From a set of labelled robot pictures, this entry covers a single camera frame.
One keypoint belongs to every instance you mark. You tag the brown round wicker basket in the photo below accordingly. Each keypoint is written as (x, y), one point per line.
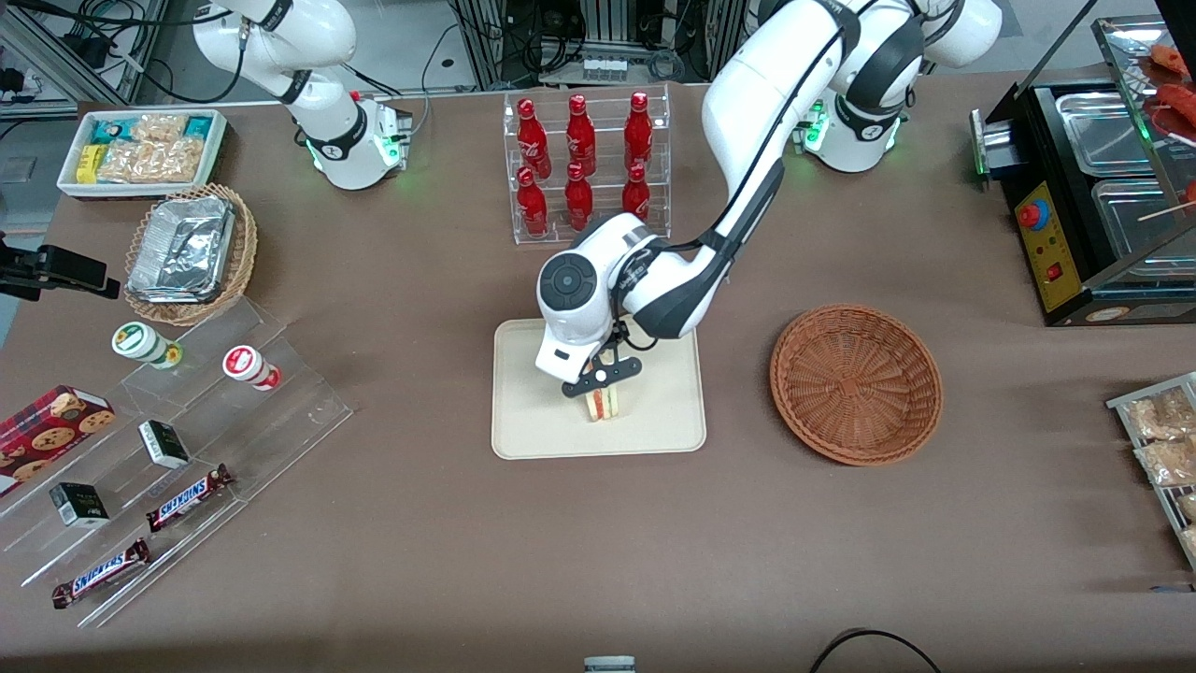
(855, 383)

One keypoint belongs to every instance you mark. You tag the aluminium profile frame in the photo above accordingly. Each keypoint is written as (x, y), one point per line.
(486, 42)

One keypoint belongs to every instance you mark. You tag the small dark green box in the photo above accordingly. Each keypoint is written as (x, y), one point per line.
(164, 445)
(79, 506)

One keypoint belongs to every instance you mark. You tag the light oval wicker basket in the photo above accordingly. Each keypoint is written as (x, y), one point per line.
(245, 248)

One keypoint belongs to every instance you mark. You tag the beige rectangular plastic tray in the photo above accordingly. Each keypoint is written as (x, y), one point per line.
(654, 421)

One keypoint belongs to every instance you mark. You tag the teal snack packet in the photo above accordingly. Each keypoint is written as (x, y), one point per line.
(109, 130)
(199, 127)

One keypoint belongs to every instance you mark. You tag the red sausage on skewer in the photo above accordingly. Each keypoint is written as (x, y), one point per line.
(1170, 59)
(1179, 105)

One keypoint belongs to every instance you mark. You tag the white rectangular snack bin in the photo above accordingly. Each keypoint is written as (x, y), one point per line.
(217, 150)

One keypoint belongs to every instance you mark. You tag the stacked aluminium foil containers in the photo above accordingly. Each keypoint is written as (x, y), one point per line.
(182, 248)

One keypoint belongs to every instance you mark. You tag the clear acrylic stepped display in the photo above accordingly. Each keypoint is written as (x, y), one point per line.
(280, 421)

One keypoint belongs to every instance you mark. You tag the clear acrylic bottle rack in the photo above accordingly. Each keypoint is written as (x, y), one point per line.
(509, 168)

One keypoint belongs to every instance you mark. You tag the small grey device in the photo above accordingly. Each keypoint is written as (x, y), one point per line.
(609, 665)

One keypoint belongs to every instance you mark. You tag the red tartan cookie box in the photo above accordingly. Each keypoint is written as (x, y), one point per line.
(47, 432)

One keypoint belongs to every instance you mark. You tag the steel pan in warmer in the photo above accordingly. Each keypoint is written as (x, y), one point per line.
(1135, 220)
(1103, 131)

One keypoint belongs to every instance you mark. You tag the red cola bottle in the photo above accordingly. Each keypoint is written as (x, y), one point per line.
(638, 131)
(532, 206)
(531, 140)
(580, 136)
(578, 196)
(636, 192)

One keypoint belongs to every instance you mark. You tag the yellow snack packet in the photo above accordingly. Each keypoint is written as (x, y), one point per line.
(89, 164)

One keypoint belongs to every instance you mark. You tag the triangular sandwich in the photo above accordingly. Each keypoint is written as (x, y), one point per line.
(603, 407)

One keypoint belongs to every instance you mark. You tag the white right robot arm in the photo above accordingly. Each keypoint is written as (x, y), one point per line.
(318, 37)

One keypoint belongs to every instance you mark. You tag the green lidded cup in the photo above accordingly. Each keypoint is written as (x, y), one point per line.
(140, 342)

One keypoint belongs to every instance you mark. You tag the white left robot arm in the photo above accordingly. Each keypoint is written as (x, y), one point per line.
(747, 103)

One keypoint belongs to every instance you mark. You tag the bagged fried snack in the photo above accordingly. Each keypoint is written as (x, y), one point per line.
(1159, 416)
(1189, 542)
(1188, 507)
(1168, 461)

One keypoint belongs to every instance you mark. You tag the clear bag of crackers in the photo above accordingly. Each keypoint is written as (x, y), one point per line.
(123, 164)
(176, 161)
(159, 128)

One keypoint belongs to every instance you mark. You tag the red lidded cup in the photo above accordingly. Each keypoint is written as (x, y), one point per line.
(248, 365)

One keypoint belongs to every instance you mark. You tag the snickers chocolate bar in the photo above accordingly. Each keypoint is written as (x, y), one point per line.
(101, 573)
(187, 498)

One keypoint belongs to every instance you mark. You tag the black hot food warmer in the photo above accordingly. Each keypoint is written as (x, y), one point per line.
(1051, 252)

